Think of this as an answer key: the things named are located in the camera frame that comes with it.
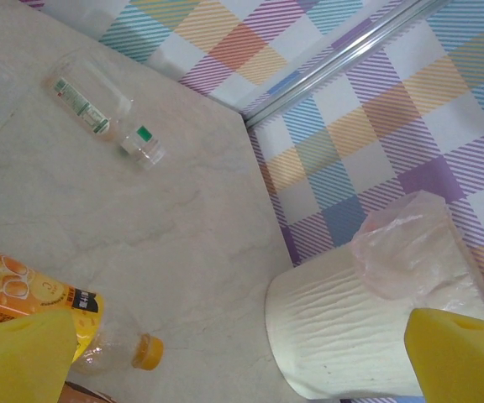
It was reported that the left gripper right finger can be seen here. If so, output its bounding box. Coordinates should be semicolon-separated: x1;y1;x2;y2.
405;306;484;403

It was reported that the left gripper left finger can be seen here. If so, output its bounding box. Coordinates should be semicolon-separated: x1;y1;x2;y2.
0;309;79;403

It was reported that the yellow label orange juice bottle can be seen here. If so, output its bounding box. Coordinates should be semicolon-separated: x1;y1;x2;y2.
0;241;166;377

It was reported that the clear bottle green print label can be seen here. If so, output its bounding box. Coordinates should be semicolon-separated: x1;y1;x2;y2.
39;46;168;172

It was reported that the clear plastic bin liner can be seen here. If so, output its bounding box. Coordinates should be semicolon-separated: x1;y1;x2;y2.
350;189;484;327

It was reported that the cream ribbed bin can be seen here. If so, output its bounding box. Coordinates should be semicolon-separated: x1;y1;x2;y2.
266;245;484;402

